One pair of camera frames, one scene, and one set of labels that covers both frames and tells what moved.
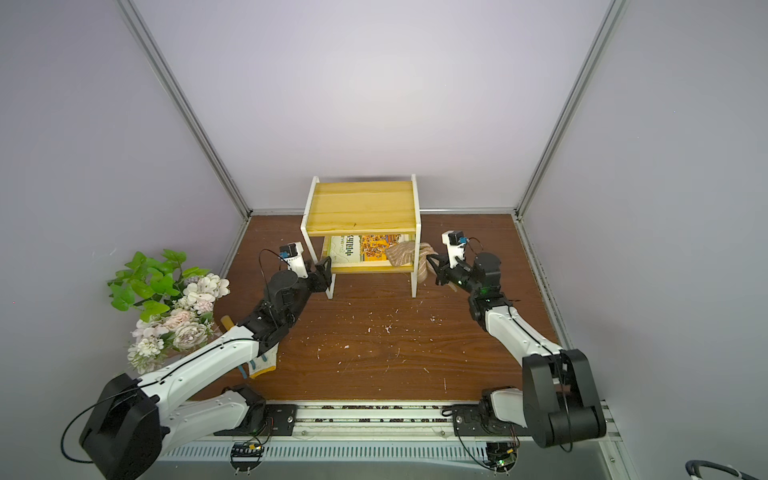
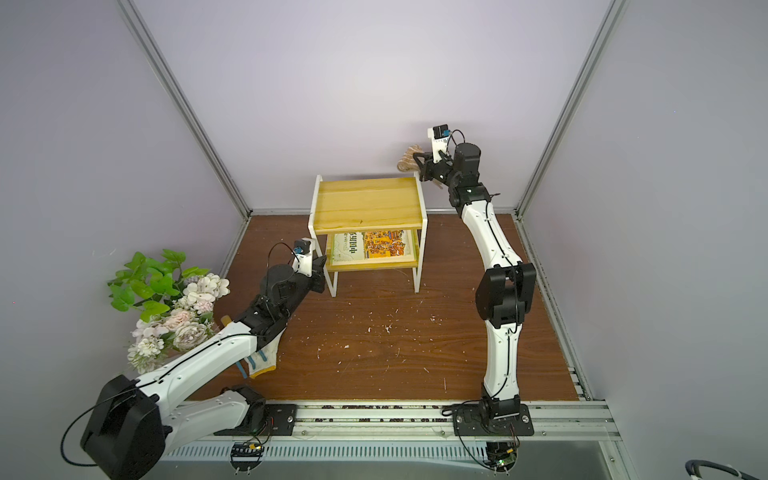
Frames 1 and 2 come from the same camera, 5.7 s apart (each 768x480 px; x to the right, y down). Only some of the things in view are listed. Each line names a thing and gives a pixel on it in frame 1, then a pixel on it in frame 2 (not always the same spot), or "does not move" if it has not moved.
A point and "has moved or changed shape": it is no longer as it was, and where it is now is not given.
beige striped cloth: x=404 y=253 to x=408 y=161
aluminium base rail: x=384 y=431 does not move
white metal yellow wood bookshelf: x=362 y=208 has moved or changed shape
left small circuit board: x=246 y=456 does not move
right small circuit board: x=501 y=457 does not move
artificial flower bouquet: x=176 y=305 does not move
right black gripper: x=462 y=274 to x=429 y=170
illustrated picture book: x=361 y=248 does not move
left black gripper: x=319 y=281 does not move
